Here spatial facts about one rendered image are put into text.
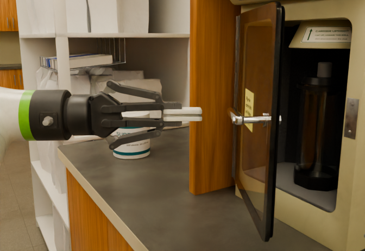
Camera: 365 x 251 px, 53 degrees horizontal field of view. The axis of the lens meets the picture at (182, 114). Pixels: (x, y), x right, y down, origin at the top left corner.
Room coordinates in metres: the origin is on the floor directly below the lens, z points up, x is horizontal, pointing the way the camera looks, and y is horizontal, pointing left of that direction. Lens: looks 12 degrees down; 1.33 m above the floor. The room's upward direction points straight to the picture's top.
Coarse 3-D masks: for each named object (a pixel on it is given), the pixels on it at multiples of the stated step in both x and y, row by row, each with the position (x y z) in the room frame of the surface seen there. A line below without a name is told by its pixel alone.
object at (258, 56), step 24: (240, 24) 0.83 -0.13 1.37; (264, 24) 0.62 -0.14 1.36; (240, 48) 0.82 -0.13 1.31; (264, 48) 0.62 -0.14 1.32; (240, 72) 0.81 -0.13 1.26; (264, 72) 0.61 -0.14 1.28; (240, 96) 0.81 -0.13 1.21; (264, 96) 0.60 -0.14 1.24; (240, 144) 0.79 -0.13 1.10; (264, 144) 0.59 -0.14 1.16; (240, 168) 0.78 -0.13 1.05; (264, 168) 0.58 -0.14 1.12; (240, 192) 0.77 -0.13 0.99; (264, 192) 0.57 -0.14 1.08; (264, 216) 0.57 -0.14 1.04; (264, 240) 0.56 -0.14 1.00
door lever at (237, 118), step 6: (228, 108) 0.67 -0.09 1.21; (234, 108) 0.66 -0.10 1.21; (228, 114) 0.66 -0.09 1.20; (234, 114) 0.61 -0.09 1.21; (240, 114) 0.61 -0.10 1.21; (264, 114) 0.59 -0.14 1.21; (234, 120) 0.59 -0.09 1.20; (240, 120) 0.59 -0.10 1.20; (246, 120) 0.59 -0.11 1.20; (252, 120) 0.59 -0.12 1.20; (258, 120) 0.59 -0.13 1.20; (264, 120) 0.59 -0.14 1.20; (264, 126) 0.59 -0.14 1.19
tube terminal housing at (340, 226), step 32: (288, 0) 0.75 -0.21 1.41; (320, 0) 0.68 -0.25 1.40; (352, 0) 0.63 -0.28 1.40; (352, 32) 0.62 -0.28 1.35; (352, 64) 0.62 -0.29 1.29; (352, 96) 0.61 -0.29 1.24; (352, 160) 0.60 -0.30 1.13; (352, 192) 0.60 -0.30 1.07; (288, 224) 0.72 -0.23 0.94; (320, 224) 0.65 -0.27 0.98; (352, 224) 0.60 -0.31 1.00
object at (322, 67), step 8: (320, 64) 0.76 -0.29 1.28; (328, 64) 0.76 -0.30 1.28; (320, 72) 0.76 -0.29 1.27; (328, 72) 0.76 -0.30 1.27; (304, 80) 0.77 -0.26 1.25; (312, 80) 0.75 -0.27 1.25; (320, 80) 0.74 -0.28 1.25; (328, 80) 0.73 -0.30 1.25; (336, 80) 0.73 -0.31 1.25; (344, 80) 0.75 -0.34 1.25
